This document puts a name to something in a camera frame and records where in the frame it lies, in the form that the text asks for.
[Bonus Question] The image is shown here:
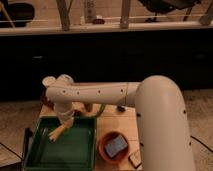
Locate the orange bowl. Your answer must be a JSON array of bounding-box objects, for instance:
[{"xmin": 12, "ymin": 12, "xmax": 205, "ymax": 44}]
[{"xmin": 97, "ymin": 131, "xmax": 130, "ymax": 165}]

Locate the black cable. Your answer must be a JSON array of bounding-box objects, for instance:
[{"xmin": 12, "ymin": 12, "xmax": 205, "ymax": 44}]
[{"xmin": 190, "ymin": 134, "xmax": 213, "ymax": 154}]

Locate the white cup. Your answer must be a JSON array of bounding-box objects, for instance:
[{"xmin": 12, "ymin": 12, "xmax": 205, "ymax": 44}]
[{"xmin": 42, "ymin": 76, "xmax": 56, "ymax": 88}]

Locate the green plastic tray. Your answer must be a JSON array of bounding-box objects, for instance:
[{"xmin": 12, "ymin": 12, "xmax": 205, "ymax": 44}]
[{"xmin": 24, "ymin": 117, "xmax": 96, "ymax": 171}]

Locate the green bean pod toy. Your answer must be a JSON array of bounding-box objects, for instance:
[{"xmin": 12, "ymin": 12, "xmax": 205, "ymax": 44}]
[{"xmin": 89, "ymin": 104, "xmax": 106, "ymax": 118}]

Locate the dark red bowl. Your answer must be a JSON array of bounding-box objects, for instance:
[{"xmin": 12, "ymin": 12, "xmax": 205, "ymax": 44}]
[{"xmin": 40, "ymin": 91, "xmax": 54, "ymax": 109}]

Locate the black chair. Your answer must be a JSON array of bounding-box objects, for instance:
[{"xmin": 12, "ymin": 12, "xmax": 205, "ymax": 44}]
[{"xmin": 0, "ymin": 0, "xmax": 35, "ymax": 28}]

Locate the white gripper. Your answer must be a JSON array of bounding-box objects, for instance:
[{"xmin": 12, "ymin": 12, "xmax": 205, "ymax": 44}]
[{"xmin": 53, "ymin": 103, "xmax": 74, "ymax": 124}]

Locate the white handled brush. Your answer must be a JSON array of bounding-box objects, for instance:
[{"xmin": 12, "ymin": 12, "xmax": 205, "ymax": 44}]
[{"xmin": 117, "ymin": 106, "xmax": 126, "ymax": 112}]

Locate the blue sponge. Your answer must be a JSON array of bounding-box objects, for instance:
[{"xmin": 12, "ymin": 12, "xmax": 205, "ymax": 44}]
[{"xmin": 104, "ymin": 135, "xmax": 128, "ymax": 158}]

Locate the wooden block with label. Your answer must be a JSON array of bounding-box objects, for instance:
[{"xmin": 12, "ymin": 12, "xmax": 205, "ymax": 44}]
[{"xmin": 128, "ymin": 150, "xmax": 142, "ymax": 169}]

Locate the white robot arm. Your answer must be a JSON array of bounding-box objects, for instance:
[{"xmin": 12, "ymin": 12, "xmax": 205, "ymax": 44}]
[{"xmin": 42, "ymin": 74, "xmax": 196, "ymax": 171}]

